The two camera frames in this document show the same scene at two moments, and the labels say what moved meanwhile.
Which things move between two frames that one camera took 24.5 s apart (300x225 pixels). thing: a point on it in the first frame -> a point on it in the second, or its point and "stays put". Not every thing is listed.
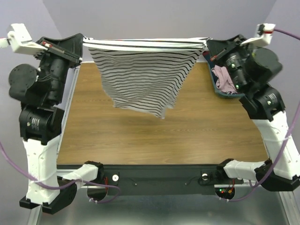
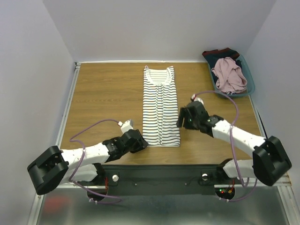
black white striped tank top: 145,74 -> 160,110
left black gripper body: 58,60 -> 133,148
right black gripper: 221,50 -> 186,118
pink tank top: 224,83 stays put
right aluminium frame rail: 291,207 stays put
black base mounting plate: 161,180 stays put
